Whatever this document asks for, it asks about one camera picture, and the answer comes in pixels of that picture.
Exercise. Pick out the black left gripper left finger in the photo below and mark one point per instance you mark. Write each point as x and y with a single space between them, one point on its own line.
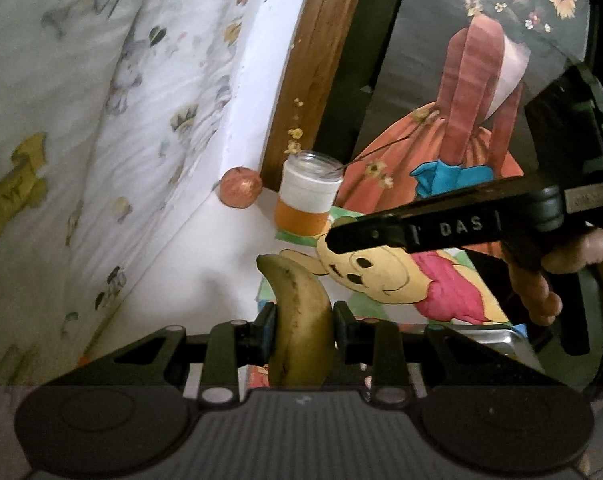
171 367

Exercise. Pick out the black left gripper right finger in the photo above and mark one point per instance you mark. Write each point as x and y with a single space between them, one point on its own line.
422 358

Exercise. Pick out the metal baking tray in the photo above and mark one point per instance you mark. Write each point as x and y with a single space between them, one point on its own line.
502 338

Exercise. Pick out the yellow banana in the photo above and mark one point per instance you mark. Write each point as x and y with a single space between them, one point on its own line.
304 347

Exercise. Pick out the cartoon printed tablecloth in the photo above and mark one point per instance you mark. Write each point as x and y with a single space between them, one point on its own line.
388 283

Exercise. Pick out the girl in orange dress poster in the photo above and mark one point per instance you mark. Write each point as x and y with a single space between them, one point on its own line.
496 53

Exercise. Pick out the dried yellow flower sprigs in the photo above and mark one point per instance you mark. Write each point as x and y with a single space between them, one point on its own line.
339 138

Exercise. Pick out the white orange jar vase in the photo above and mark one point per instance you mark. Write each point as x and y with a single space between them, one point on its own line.
309 185

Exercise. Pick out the white cartoon printed cloth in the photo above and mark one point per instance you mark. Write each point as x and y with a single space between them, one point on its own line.
107 110

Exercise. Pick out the red apple by wall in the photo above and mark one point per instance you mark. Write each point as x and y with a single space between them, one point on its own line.
239 187

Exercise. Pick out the brown wooden door frame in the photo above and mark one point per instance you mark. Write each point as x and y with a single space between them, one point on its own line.
310 70

